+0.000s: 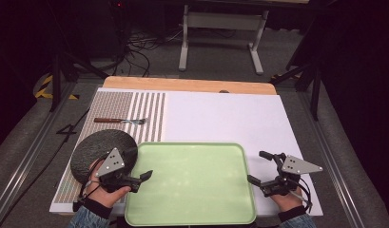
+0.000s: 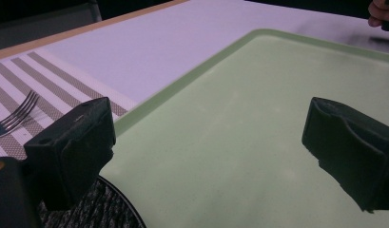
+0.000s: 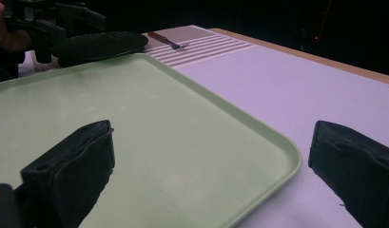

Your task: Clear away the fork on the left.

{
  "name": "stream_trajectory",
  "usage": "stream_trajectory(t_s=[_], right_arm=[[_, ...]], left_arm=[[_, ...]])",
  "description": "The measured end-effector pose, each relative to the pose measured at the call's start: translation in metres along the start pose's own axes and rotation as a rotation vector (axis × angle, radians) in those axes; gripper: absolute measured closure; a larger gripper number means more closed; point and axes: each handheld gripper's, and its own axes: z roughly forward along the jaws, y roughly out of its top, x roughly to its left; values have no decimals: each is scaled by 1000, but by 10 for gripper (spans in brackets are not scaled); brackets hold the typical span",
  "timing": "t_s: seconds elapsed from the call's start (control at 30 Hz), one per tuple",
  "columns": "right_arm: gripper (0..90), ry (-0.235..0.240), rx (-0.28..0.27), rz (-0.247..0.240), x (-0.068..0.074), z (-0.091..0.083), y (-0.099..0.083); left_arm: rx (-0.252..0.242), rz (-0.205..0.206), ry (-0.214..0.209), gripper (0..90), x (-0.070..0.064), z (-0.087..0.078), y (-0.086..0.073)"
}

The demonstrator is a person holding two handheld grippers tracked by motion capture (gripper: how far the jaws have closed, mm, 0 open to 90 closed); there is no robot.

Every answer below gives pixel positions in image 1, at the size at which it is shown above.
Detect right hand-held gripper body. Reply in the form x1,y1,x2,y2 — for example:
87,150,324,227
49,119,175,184
260,152,323,198

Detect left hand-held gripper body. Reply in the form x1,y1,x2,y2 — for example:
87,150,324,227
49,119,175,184
95,147,143,193

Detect dark round plate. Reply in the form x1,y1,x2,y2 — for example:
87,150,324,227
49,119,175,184
69,128,139,185

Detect wooden handled fork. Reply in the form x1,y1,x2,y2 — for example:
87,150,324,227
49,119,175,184
93,117,147,125

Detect light green tray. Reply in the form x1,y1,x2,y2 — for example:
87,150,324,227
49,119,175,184
124,142,258,227

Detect person's left hand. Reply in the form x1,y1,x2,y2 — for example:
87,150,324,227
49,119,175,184
87,159,132,209

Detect person's right hand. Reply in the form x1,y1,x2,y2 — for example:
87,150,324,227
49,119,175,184
270,187,304,213

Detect woven striped placemat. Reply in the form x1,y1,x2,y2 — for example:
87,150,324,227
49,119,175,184
52,90,167,204

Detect white foam board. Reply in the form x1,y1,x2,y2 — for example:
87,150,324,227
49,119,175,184
49,87,324,218

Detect black tape floor mark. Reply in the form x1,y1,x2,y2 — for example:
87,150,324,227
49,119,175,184
55,123,78,143

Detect black tripod stand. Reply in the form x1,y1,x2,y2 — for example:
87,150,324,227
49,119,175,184
49,51,110,113
270,61,323,122

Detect yellow black hazard tape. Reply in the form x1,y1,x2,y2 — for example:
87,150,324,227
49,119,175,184
34,73,81,101

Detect white metal stand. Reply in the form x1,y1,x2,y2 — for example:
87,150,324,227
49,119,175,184
178,4,270,76

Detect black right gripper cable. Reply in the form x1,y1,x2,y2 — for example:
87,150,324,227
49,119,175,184
290,177,314,214

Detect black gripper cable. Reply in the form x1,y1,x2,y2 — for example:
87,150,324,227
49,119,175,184
72,155,111,213
290,177,314,214

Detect aluminium floor rail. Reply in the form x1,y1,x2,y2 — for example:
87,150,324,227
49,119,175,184
0,81,76,222
295,90,366,228

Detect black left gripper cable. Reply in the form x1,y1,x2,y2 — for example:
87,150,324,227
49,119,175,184
72,155,111,213

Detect long black floor cable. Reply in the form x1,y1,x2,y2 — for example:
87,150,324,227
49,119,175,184
0,107,91,227

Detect bundle of black floor cables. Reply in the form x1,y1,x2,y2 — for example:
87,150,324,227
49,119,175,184
96,28,184,78

